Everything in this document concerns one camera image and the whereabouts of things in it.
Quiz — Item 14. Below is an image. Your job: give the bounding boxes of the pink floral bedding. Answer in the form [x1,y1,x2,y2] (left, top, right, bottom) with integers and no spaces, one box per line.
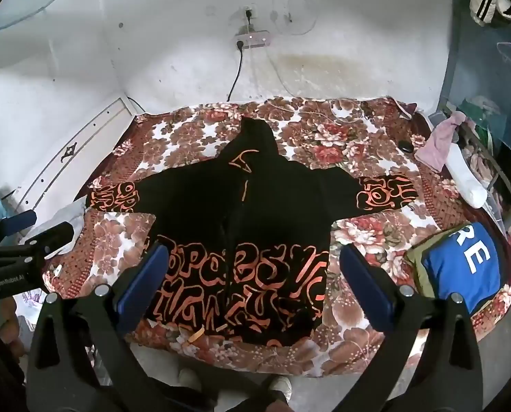
[461,136,503,190]

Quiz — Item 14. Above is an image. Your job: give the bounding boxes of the white cloth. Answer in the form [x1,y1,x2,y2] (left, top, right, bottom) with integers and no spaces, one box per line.
[21,201,87,259]

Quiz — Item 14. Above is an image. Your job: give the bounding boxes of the green cloth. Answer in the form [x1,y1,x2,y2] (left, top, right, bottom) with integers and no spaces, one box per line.
[456,96,506,139]

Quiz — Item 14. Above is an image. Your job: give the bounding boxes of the white power strip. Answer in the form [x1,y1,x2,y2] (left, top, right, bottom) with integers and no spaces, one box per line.
[234,31,272,50]

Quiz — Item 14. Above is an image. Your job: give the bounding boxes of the grey metal bunk bed frame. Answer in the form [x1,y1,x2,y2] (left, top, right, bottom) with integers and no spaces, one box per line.
[438,0,511,232]

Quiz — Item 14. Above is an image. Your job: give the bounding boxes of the person's left shoe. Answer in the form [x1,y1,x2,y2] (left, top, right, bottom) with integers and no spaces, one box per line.
[178,368,203,396]

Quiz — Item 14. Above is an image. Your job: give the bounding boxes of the black power cable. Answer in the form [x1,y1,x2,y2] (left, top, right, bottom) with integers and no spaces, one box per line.
[226,45,245,103]

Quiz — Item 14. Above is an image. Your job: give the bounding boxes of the blue folded shirt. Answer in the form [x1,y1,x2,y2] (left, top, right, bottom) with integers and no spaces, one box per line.
[422,222,503,312]

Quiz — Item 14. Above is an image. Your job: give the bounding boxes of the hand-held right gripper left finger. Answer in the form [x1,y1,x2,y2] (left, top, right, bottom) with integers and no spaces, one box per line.
[26,242,215,412]

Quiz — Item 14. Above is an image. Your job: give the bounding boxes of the olive green folded garment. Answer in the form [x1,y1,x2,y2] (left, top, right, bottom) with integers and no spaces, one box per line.
[403,225,508,315]

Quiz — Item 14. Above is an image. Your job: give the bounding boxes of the person's shoe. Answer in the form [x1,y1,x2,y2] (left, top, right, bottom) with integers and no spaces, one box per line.
[268,376,293,405]
[178,368,203,396]

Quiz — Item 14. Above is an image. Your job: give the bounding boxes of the pink cloth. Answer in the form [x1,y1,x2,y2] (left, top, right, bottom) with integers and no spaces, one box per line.
[413,111,467,172]

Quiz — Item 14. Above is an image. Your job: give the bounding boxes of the floral blanket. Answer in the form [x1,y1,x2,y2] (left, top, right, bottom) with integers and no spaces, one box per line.
[41,95,511,377]

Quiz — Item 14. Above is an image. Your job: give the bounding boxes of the white wooden headboard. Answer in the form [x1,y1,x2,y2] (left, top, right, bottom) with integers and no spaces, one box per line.
[7,96,147,241]

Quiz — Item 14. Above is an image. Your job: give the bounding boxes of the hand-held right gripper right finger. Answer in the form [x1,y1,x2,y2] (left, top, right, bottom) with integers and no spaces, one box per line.
[339,243,485,412]

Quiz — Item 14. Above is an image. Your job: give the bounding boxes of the person's left hand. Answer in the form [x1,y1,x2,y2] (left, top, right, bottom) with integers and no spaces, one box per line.
[0,296,26,359]

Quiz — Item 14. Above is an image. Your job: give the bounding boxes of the white rolled pillow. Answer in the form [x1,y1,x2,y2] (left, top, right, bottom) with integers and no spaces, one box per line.
[445,143,490,209]

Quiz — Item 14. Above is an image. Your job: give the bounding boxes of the person's right shoe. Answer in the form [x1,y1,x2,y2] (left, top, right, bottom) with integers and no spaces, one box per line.
[268,376,293,405]

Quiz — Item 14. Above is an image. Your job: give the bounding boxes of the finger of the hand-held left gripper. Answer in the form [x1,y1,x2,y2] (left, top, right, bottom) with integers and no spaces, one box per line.
[0,209,38,250]
[0,220,77,267]

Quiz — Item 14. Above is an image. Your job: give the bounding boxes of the black orange print hoodie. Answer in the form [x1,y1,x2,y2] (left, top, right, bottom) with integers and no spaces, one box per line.
[86,117,416,349]

